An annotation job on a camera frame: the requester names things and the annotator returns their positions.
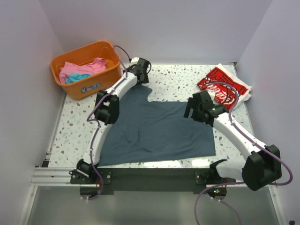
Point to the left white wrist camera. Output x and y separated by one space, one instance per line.
134 60

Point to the red white folded t shirt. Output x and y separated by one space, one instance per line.
229 90

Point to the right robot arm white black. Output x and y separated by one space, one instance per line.
261 166

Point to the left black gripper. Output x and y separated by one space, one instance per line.
146 80

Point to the slate blue t shirt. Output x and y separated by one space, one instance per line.
154 131

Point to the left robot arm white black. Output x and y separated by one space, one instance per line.
106 112

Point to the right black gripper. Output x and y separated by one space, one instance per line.
191 105

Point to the aluminium frame rail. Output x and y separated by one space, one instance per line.
51 176

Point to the pink t shirt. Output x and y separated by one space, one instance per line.
96 67

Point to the turquoise t shirt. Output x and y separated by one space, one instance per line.
75 77

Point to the orange plastic basket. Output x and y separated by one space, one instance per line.
85 55

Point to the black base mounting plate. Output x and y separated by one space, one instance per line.
147 180

